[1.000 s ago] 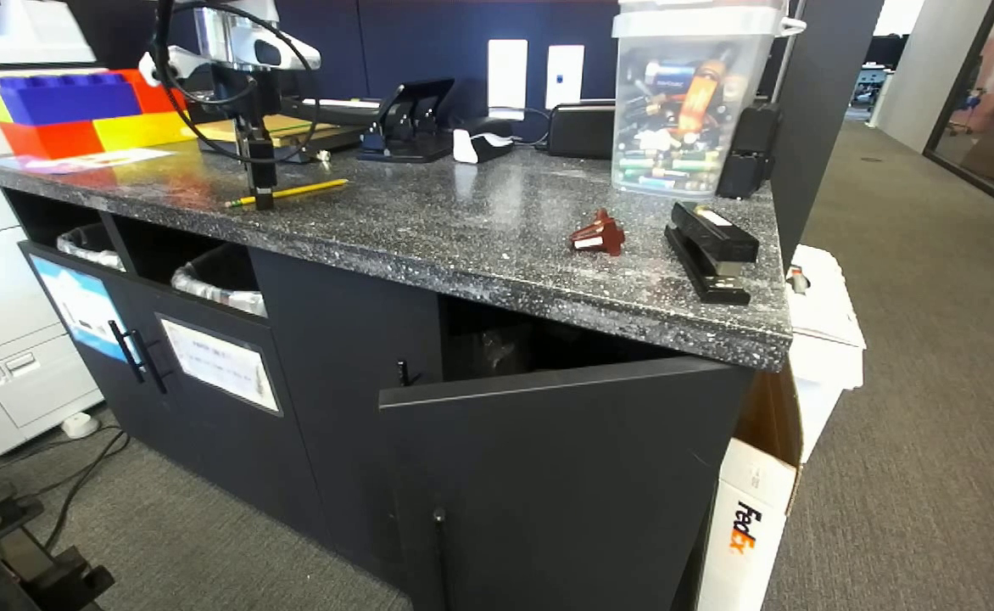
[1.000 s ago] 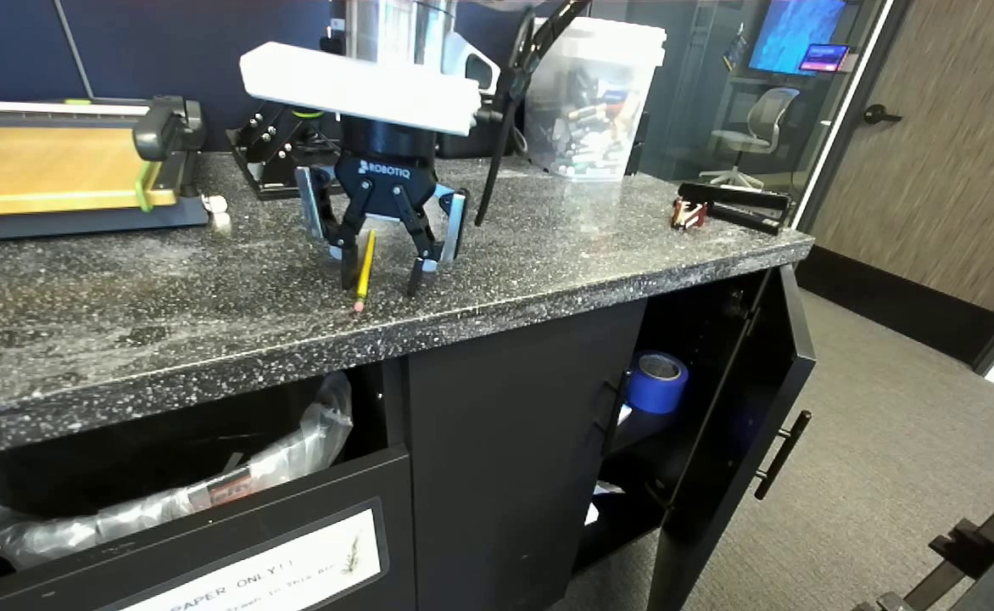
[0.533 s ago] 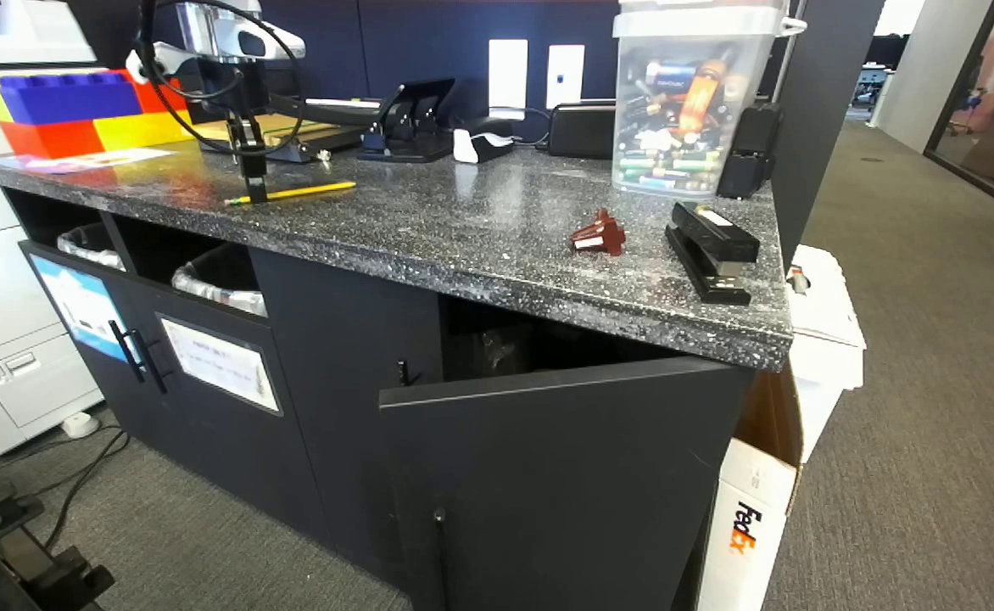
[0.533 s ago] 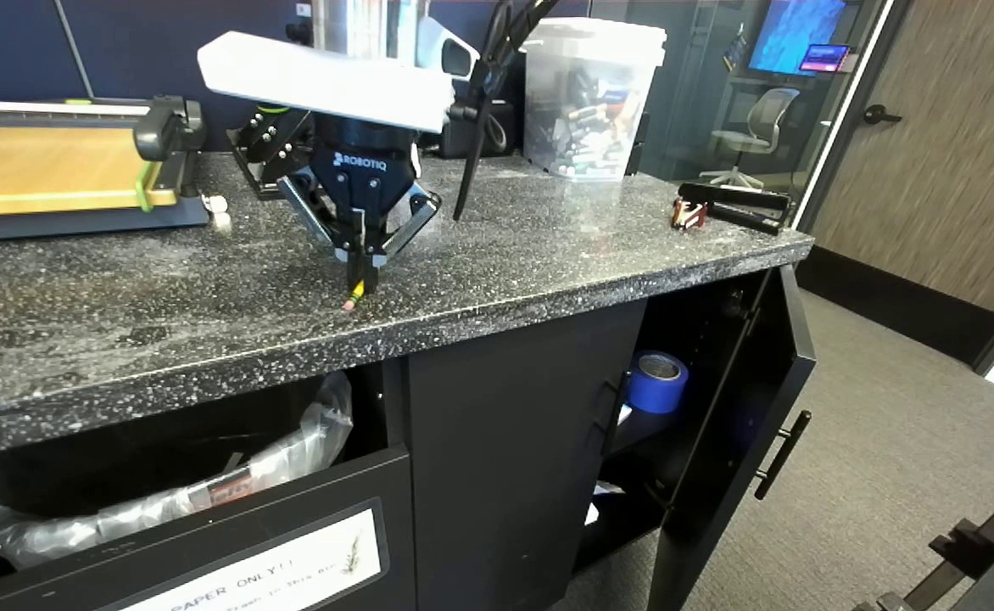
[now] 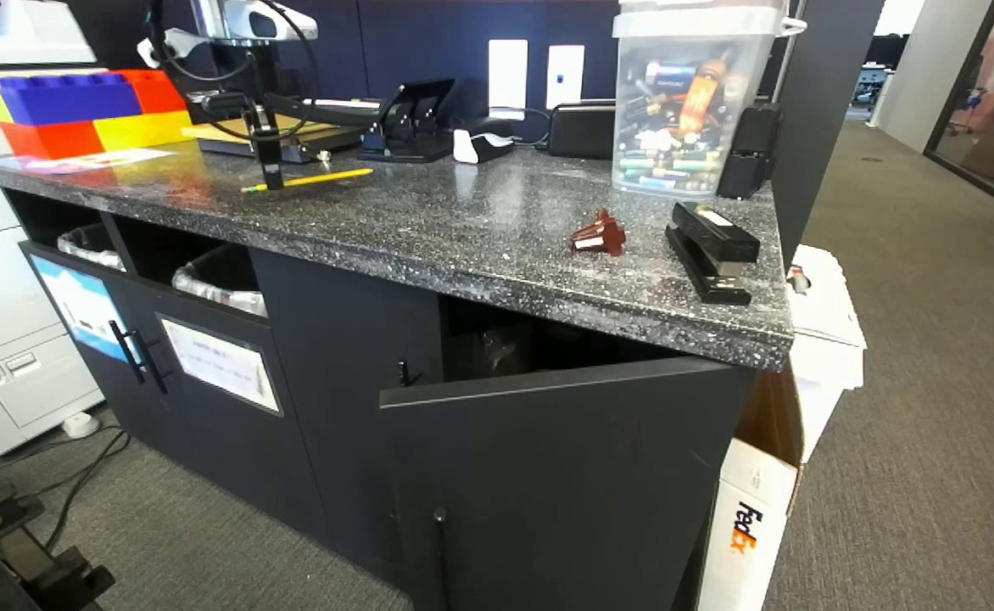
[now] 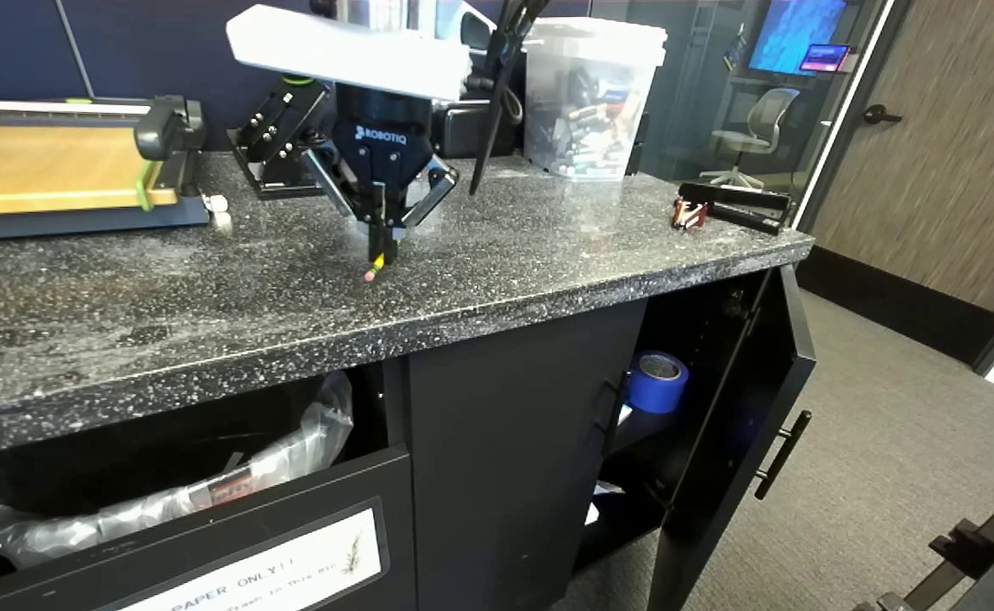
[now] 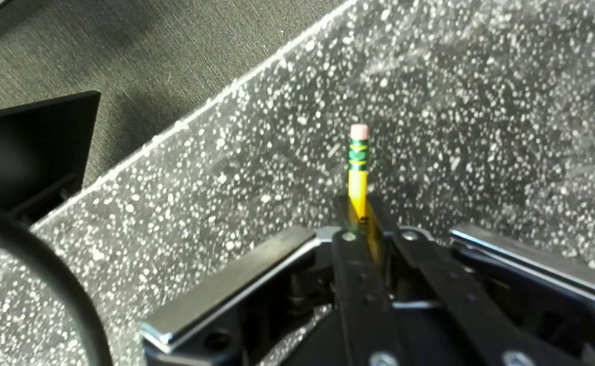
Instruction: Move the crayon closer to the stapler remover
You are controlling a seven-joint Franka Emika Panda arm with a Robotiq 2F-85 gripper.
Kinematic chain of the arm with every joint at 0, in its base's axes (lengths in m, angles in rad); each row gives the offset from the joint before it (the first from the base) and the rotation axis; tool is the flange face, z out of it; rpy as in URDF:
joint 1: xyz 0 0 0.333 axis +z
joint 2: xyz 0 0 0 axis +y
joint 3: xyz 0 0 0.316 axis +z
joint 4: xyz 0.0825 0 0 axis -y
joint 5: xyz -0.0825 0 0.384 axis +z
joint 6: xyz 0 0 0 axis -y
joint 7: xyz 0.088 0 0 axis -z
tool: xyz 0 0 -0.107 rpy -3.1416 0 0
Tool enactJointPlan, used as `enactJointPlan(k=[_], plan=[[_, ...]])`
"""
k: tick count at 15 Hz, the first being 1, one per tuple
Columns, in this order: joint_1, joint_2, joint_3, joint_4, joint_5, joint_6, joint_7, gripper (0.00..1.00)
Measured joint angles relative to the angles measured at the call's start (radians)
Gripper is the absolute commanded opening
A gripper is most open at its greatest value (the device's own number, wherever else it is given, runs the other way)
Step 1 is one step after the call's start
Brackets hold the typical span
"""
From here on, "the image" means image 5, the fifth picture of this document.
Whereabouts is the black floor cable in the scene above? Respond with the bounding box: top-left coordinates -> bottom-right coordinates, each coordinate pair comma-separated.
19,425 -> 136,557

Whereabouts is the white black tape dispenser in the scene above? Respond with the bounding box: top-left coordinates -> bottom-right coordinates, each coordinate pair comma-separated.
447,124 -> 522,170

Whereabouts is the white FedEx cardboard box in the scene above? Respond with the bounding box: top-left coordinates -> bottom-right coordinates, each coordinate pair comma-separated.
693,239 -> 868,611

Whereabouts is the black robot stand base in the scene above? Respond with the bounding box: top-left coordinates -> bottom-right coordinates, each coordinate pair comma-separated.
0,472 -> 119,611

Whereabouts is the white wall sign blue dot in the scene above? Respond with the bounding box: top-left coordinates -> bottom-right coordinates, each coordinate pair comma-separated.
542,41 -> 586,112

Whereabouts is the yellow building block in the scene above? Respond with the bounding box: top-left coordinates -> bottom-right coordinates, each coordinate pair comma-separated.
90,104 -> 197,155

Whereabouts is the white office printer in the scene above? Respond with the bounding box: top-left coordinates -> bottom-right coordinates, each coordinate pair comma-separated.
0,0 -> 108,462

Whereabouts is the black rectangular box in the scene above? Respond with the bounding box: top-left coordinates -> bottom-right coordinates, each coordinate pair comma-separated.
542,98 -> 619,161

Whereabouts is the black stapler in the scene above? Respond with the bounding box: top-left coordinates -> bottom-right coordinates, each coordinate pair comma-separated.
662,200 -> 764,310

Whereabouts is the clear plastic storage container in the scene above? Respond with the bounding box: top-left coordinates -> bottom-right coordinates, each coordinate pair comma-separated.
608,0 -> 792,196

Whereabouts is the black pouch beside container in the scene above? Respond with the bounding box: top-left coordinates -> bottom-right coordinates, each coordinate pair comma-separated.
716,100 -> 783,204

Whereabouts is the red staple remover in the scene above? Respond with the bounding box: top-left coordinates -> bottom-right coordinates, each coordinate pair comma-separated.
567,205 -> 633,256

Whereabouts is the red building block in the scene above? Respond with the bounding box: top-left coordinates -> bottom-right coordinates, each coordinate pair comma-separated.
0,118 -> 105,161

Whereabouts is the orange building block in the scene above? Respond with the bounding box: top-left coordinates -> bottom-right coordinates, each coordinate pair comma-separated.
112,66 -> 192,118

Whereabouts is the open black cabinet door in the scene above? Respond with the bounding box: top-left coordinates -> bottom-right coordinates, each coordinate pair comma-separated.
375,351 -> 755,611

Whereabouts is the black cabinet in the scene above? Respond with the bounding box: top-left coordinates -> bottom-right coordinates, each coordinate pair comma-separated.
0,183 -> 794,611

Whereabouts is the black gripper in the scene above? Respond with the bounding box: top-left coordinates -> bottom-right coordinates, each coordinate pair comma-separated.
184,41 -> 291,192

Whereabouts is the tall white wall sign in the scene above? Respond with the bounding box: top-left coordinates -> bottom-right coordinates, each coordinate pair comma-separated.
487,36 -> 532,121

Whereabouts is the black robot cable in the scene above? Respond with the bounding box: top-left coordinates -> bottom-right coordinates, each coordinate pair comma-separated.
136,0 -> 325,108

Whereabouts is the blue building block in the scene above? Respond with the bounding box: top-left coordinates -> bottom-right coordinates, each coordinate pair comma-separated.
0,70 -> 146,130

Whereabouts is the blue white door label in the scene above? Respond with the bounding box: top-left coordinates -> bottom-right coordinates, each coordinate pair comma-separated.
27,252 -> 136,366

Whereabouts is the black paper tray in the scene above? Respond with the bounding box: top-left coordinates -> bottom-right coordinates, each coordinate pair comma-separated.
193,93 -> 388,170

